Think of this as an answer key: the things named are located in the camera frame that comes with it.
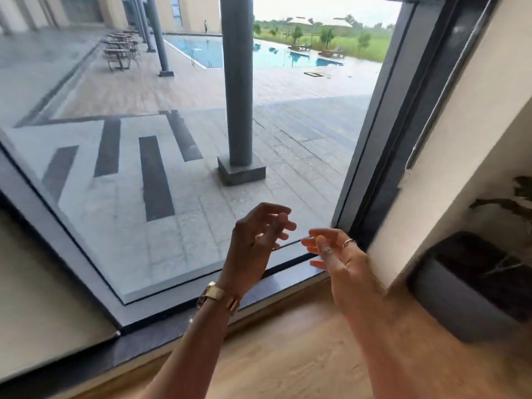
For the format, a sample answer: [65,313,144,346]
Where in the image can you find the person's right hand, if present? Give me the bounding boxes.
[301,228,387,314]

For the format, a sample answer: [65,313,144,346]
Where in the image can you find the person's left hand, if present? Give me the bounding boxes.
[217,203,297,300]

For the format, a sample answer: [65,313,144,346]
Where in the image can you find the person's left forearm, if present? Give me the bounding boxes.
[139,297,235,399]

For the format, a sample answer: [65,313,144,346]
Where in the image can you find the person's right forearm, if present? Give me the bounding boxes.
[345,287,532,399]

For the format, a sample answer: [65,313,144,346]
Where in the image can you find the gold wristwatch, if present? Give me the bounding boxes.
[197,282,242,316]

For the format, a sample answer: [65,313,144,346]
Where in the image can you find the thick grey square-base pillar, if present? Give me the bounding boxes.
[217,0,267,187]

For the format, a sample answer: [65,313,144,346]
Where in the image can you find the dark grey plant pot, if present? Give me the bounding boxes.
[406,231,532,344]

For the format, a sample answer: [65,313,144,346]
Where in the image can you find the blue swimming pool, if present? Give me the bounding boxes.
[165,35,345,70]

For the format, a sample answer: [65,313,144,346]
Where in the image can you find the wooden poolside sun loungers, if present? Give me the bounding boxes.
[290,43,346,59]

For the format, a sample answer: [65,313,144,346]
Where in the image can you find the metal pool ladder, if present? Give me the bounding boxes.
[190,48,213,68]

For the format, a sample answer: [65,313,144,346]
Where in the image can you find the green potted plant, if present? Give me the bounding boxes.
[469,175,532,277]

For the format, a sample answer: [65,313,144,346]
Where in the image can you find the white gazebo roofs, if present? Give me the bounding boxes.
[286,16,353,29]

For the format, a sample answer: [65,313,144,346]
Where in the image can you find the slim grey outdoor pillar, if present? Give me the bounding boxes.
[145,0,175,78]

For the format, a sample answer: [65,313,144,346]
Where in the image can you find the row of outdoor lounge chairs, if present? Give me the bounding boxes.
[101,30,142,72]

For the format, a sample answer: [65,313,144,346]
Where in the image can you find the dark grey window frame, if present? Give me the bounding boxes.
[0,0,501,399]

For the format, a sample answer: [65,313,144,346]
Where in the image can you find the window blind pull cord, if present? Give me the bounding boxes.
[404,0,497,171]

